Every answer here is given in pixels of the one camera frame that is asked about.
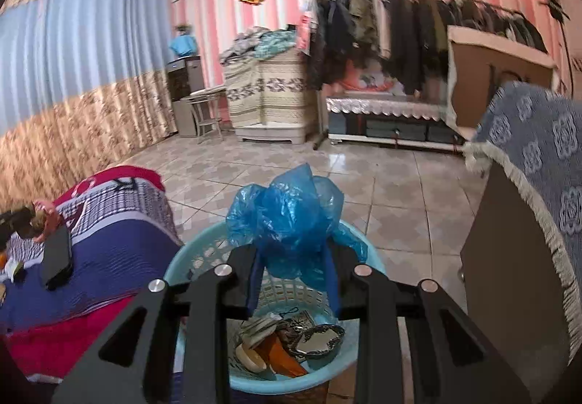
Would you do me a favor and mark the blue plastic bag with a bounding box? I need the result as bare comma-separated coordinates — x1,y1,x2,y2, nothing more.
226,163,368,291

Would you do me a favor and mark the trash pile inside basket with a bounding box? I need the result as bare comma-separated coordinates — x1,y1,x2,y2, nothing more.
234,308,345,379

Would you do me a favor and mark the person's left hand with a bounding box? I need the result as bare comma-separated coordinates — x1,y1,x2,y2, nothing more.
33,199,63,243

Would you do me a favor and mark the light blue laundry basket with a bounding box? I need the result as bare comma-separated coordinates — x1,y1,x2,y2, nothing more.
162,218,389,395

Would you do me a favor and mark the orange fruit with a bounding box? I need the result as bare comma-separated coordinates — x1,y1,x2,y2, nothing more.
0,251,8,271

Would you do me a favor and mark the white crumpled wrapper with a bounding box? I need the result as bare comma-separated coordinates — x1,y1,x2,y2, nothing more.
4,258,24,283

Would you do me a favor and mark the striped blue red bed blanket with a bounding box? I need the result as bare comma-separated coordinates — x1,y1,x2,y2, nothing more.
1,166,182,379

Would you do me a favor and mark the blue and floral curtain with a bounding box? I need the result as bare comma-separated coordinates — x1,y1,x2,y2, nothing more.
1,0,176,209

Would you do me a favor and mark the patterned cloth covered cabinet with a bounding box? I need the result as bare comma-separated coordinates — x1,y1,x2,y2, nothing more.
223,48,318,144

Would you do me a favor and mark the small metal stool table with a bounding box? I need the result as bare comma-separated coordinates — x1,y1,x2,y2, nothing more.
180,86,226,144

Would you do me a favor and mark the low tv cabinet lace cover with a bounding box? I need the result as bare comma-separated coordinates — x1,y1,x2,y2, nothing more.
322,91,466,153

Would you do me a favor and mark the dark brown cabinet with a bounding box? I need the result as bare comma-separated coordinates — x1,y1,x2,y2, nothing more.
461,163,581,403

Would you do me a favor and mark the grey water dispenser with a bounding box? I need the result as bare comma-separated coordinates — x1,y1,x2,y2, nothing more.
166,56,205,138

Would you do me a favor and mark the pile of folded clothes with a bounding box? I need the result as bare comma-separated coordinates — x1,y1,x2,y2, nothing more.
219,27,296,66

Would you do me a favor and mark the blue covered water bottle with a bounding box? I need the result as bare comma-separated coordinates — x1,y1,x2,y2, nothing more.
170,24,198,58

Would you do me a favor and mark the clothes rack with dark garments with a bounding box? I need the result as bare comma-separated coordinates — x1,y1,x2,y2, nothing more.
298,0,549,137

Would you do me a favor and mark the blue floral fringed cloth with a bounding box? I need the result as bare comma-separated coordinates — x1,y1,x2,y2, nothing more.
463,81,581,358

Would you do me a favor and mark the brown board white frame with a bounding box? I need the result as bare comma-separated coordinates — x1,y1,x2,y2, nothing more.
445,25,559,141

